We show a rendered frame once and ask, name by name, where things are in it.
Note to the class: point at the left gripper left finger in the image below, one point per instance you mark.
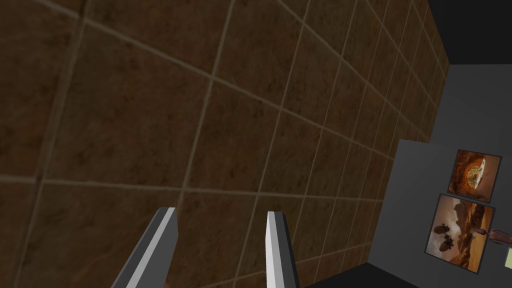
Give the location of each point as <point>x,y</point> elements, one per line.
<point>151,252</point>

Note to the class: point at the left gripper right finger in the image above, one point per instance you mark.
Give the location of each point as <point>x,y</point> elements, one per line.
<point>278,256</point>

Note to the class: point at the orange desert wall picture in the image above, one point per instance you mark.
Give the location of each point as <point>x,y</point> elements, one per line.
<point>460,234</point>

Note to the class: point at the orange cave wall picture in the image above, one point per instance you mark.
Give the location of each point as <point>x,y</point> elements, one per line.
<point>474,175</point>

